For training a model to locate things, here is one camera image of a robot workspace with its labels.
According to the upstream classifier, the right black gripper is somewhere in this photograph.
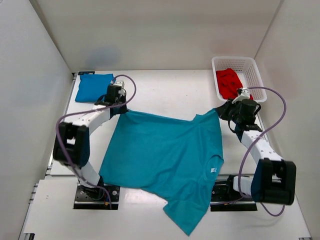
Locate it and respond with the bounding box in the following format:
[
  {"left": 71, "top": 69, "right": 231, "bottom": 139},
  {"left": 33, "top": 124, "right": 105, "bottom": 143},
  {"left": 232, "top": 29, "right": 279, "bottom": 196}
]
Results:
[{"left": 216, "top": 98, "right": 243, "bottom": 124}]

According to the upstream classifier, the blue t shirt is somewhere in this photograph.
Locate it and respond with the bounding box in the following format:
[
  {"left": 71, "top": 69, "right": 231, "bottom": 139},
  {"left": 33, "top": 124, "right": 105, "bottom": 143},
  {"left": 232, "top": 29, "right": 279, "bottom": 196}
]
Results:
[{"left": 75, "top": 74, "right": 114, "bottom": 103}]

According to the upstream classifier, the red t shirt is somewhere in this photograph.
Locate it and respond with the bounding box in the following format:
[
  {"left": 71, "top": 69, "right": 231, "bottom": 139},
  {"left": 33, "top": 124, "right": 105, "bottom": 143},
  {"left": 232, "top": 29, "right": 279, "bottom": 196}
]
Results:
[{"left": 215, "top": 68, "right": 243, "bottom": 100}]

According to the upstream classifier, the teal t shirt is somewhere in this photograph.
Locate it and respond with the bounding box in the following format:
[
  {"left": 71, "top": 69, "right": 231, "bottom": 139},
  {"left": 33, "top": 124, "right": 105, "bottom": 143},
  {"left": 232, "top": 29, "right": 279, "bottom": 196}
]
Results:
[{"left": 99, "top": 109, "right": 224, "bottom": 235}]

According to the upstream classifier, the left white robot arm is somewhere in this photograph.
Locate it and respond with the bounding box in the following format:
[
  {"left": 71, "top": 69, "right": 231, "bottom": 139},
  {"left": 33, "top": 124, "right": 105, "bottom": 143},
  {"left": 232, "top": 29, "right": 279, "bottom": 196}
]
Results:
[{"left": 52, "top": 96, "right": 128, "bottom": 201}]

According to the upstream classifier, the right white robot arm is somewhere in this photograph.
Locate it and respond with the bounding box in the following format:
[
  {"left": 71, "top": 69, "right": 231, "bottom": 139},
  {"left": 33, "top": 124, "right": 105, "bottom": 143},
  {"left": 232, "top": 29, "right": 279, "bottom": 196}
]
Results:
[{"left": 215, "top": 99, "right": 297, "bottom": 205}]

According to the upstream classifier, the white plastic basket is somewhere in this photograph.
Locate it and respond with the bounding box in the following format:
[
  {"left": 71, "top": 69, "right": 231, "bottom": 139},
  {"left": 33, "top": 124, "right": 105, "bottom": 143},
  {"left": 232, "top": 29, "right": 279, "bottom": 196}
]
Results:
[{"left": 211, "top": 56, "right": 264, "bottom": 102}]

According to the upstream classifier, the dark label sticker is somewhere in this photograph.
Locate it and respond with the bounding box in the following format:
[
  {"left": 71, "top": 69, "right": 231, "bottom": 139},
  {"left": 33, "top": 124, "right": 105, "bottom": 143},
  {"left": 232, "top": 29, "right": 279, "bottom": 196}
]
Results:
[{"left": 77, "top": 71, "right": 95, "bottom": 76}]

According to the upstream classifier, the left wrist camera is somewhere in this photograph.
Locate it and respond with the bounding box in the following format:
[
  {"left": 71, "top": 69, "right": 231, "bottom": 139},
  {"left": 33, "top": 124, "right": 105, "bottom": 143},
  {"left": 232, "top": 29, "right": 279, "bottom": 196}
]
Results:
[{"left": 95, "top": 81, "right": 127, "bottom": 107}]

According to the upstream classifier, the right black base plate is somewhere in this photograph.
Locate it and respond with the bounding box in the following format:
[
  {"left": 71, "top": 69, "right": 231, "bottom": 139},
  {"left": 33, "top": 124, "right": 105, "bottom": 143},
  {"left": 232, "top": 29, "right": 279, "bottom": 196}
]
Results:
[{"left": 210, "top": 174, "right": 258, "bottom": 212}]

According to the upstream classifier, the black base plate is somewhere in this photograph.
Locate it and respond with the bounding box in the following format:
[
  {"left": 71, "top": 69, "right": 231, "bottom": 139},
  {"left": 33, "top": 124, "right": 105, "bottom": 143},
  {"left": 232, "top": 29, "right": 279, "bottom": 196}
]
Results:
[
  {"left": 73, "top": 184, "right": 121, "bottom": 210},
  {"left": 210, "top": 174, "right": 258, "bottom": 212}
]

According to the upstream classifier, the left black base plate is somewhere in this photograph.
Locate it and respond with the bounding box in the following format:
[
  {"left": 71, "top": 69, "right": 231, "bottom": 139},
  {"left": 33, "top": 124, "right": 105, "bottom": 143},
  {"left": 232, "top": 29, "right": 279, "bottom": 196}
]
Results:
[{"left": 73, "top": 184, "right": 121, "bottom": 210}]

